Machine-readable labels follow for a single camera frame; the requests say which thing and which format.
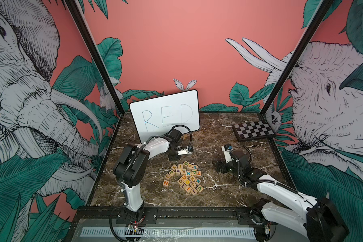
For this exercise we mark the black right frame post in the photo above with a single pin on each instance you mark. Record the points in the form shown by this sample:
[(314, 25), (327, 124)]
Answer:
[(312, 27)]

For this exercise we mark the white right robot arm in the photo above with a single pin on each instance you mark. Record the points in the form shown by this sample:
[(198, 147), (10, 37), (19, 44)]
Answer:
[(316, 219)]

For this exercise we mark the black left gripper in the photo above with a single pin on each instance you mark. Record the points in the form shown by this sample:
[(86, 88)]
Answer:
[(174, 158)]

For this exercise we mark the black left frame post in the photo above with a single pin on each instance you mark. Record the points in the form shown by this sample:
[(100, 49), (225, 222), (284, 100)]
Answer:
[(83, 28)]

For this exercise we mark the white slotted cable duct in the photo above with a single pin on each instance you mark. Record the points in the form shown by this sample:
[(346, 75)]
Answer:
[(198, 232)]

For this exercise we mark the pile of wooden letter blocks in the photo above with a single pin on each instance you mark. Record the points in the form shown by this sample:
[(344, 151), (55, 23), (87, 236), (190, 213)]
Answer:
[(187, 176)]

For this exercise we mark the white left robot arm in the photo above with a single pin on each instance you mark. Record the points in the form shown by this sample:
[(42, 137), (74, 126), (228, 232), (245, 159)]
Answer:
[(131, 165)]

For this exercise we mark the whiteboard with RED writing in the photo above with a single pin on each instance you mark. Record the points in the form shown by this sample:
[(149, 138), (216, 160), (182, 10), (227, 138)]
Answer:
[(156, 116)]

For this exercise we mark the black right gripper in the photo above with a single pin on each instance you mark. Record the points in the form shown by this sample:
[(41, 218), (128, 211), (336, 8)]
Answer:
[(218, 166)]

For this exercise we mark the black frame post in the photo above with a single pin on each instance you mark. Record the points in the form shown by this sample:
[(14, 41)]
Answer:
[(312, 27), (83, 28)]

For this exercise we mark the black white checkerboard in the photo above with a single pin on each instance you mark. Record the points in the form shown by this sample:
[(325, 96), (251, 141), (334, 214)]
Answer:
[(252, 131)]

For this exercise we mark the black front mounting rail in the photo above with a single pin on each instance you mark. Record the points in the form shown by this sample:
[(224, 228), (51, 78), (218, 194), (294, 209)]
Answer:
[(151, 215)]

